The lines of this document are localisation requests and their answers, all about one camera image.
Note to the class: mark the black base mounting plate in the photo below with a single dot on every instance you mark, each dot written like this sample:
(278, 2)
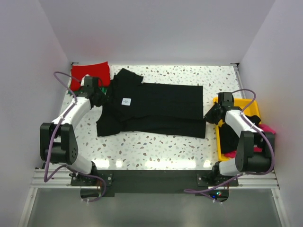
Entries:
(145, 181)

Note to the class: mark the black t shirt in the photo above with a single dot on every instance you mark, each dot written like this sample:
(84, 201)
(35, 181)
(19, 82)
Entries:
(134, 105)
(254, 119)

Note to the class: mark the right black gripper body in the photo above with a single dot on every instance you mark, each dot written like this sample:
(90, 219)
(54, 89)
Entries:
(211, 115)

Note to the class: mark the green folded t shirt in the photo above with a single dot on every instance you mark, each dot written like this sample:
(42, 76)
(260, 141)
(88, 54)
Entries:
(104, 89)

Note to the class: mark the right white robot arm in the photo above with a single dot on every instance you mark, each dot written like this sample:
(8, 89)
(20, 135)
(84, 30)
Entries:
(250, 136)

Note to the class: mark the red folded t shirt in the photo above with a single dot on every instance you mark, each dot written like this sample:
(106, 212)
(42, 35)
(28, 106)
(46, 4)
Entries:
(100, 70)

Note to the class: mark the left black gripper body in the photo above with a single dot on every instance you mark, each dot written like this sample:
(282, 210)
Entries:
(100, 99)

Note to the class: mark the pink t shirt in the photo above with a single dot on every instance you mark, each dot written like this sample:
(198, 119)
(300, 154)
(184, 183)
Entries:
(267, 128)

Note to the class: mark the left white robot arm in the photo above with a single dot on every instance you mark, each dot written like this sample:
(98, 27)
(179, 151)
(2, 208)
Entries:
(58, 143)

